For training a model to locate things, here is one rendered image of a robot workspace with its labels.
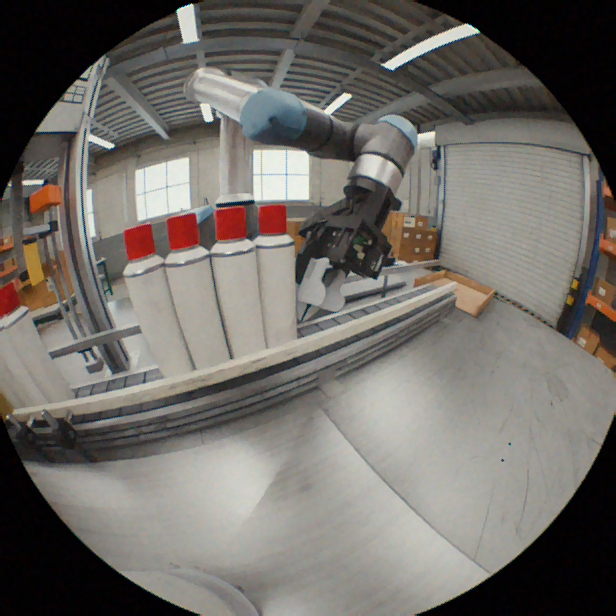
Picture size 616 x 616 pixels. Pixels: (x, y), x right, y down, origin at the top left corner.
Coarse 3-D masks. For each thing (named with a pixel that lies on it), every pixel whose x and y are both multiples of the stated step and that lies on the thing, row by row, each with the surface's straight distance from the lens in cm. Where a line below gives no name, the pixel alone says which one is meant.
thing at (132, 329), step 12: (408, 264) 54; (420, 264) 58; (432, 264) 65; (348, 276) 38; (360, 276) 40; (132, 324) 32; (96, 336) 34; (108, 336) 33; (120, 336) 33; (60, 348) 40; (72, 348) 38; (84, 348) 37
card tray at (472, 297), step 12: (420, 276) 81; (432, 276) 91; (444, 276) 104; (456, 276) 102; (468, 288) 98; (480, 288) 99; (456, 300) 78; (468, 300) 82; (480, 300) 88; (468, 312) 71
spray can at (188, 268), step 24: (192, 216) 22; (192, 240) 22; (168, 264) 22; (192, 264) 21; (192, 288) 21; (192, 312) 22; (216, 312) 24; (192, 336) 24; (216, 336) 24; (216, 360) 26
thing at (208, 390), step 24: (432, 288) 67; (360, 312) 43; (408, 312) 47; (360, 336) 35; (288, 360) 30; (96, 384) 41; (120, 384) 37; (216, 384) 28; (240, 384) 28; (120, 408) 33; (144, 408) 31
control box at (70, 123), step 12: (84, 84) 52; (84, 96) 50; (60, 108) 47; (72, 108) 48; (48, 120) 46; (60, 120) 46; (72, 120) 47; (36, 132) 44; (48, 132) 45; (60, 132) 46; (72, 132) 46; (36, 144) 47; (48, 144) 48; (60, 144) 49; (24, 156) 50; (36, 156) 51; (48, 156) 53
